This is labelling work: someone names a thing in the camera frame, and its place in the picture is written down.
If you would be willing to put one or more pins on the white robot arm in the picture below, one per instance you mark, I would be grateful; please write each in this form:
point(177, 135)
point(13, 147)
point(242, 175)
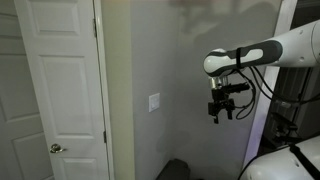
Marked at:
point(299, 47)

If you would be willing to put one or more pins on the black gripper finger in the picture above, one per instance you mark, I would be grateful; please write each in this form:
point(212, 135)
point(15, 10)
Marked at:
point(229, 114)
point(216, 119)

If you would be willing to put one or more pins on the white panel door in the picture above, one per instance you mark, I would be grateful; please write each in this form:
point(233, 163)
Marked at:
point(61, 46)

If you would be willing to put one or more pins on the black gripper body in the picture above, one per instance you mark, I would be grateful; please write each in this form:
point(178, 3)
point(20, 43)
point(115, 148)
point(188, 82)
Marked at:
point(220, 101)

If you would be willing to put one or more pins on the black object on floor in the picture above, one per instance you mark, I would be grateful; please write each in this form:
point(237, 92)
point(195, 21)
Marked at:
point(175, 170)

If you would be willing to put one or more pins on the brass door knob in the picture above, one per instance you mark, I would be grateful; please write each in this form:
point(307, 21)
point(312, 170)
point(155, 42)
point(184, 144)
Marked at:
point(56, 148)

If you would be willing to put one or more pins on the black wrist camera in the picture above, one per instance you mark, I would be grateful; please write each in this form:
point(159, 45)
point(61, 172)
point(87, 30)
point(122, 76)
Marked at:
point(235, 88)

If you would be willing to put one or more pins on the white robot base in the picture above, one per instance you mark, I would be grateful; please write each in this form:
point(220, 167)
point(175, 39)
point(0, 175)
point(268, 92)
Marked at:
point(299, 161)

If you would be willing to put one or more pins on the white wall light switch plate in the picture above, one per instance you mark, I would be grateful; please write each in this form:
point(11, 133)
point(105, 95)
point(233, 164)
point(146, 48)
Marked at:
point(154, 102)

